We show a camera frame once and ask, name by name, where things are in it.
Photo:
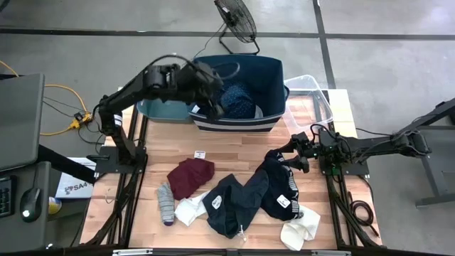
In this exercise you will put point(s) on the silver metal bracket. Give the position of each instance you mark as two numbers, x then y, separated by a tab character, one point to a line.
133	252
330	252

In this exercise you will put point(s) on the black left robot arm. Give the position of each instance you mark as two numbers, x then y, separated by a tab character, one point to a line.
119	140

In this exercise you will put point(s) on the gray striped sock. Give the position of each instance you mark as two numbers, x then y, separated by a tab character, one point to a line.
166	204

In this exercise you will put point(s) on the black computer mouse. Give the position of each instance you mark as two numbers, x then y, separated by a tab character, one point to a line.
30	204

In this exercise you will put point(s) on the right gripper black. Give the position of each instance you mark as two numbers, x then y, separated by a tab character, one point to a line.
321	149

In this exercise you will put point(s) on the black underwear with white lettering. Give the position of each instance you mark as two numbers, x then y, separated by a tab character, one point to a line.
281	185

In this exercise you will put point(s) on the small yellow round object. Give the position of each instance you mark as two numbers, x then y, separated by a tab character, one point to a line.
54	205

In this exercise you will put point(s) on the dark navy shorts with tag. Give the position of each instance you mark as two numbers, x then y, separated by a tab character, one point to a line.
231	213

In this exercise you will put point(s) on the gray monitor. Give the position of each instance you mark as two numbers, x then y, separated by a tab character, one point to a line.
21	121

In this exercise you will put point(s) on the black keyboard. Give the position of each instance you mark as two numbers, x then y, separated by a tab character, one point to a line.
6	195

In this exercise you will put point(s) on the maroon cloth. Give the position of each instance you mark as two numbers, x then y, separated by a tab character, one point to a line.
188	177

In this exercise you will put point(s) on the black desk beam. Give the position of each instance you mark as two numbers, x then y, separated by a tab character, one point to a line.
64	163

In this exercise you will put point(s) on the clear plastic bin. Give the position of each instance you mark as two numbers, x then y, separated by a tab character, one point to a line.
309	106

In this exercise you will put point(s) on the gray desk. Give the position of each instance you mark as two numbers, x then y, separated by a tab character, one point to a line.
25	234

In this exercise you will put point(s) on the navy white striped fabric basket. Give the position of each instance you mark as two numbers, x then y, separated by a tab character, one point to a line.
263	78

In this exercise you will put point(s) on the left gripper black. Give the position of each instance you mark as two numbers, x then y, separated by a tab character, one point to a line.
202	83

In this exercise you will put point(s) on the black desk frame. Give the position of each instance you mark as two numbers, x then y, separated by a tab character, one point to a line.
426	119

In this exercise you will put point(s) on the small white label card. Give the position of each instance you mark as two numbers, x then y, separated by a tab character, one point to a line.
199	154

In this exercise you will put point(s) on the black floor fan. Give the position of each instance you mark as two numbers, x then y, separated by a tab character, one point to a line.
236	17

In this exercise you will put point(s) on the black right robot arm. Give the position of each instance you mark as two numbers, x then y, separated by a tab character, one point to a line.
373	145

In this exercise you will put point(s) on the teal plastic bin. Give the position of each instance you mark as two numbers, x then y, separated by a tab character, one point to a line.
163	110

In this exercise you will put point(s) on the white sock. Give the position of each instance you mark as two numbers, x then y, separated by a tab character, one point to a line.
298	231
188	211

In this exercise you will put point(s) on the black aluminium table frame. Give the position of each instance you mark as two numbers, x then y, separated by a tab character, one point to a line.
195	253

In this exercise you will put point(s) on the white printed cardboard box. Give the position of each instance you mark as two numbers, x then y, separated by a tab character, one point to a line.
74	188

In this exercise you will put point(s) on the navy dotted cloth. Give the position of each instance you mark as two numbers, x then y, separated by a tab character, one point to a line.
236	103

